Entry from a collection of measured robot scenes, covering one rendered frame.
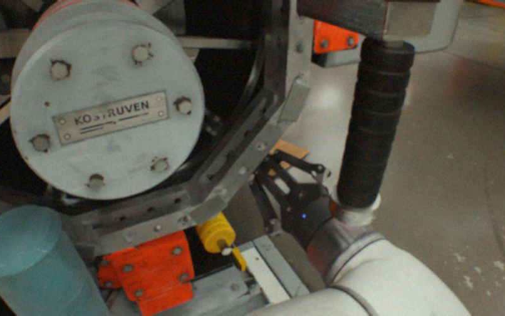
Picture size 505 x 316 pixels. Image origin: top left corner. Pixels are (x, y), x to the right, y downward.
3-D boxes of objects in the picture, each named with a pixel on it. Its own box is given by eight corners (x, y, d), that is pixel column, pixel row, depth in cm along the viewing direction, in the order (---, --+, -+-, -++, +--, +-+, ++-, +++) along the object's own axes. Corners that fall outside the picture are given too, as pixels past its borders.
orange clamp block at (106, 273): (86, 221, 47) (94, 258, 52) (91, 257, 42) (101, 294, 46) (129, 213, 51) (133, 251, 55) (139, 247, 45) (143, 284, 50)
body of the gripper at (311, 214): (322, 264, 43) (286, 222, 49) (363, 218, 42) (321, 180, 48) (293, 255, 38) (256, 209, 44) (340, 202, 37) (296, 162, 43)
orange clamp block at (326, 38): (282, 42, 48) (326, 37, 52) (312, 56, 42) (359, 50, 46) (284, -3, 44) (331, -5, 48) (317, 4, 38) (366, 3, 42)
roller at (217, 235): (188, 168, 77) (185, 148, 74) (242, 256, 56) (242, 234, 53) (165, 175, 75) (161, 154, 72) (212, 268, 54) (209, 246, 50)
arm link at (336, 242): (396, 245, 38) (365, 217, 42) (373, 230, 32) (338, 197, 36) (348, 296, 39) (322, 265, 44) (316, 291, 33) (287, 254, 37)
